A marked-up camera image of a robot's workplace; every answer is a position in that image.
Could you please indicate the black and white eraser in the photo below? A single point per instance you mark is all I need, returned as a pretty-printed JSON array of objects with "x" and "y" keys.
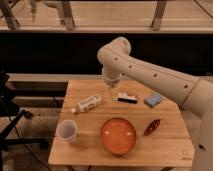
[{"x": 125, "y": 97}]

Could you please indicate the wooden table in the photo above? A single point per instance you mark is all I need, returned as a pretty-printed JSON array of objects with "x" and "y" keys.
[{"x": 169, "y": 145}]

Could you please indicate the white plastic bottle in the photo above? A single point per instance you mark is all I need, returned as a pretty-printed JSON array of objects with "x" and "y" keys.
[{"x": 87, "y": 104}]

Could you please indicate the white plastic cup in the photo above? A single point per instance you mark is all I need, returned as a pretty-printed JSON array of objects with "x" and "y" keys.
[{"x": 67, "y": 131}]

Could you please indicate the orange ceramic bowl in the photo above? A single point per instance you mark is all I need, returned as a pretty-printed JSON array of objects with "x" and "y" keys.
[{"x": 118, "y": 136}]

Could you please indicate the blue sponge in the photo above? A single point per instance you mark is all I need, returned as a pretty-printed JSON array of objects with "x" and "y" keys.
[{"x": 153, "y": 100}]

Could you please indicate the translucent cream gripper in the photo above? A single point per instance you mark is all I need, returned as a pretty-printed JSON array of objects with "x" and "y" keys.
[{"x": 114, "y": 91}]

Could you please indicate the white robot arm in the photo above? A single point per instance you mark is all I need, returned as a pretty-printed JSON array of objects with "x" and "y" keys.
[{"x": 191, "y": 92}]

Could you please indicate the red chili pepper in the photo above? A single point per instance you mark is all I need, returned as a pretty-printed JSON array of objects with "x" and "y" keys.
[{"x": 152, "y": 127}]

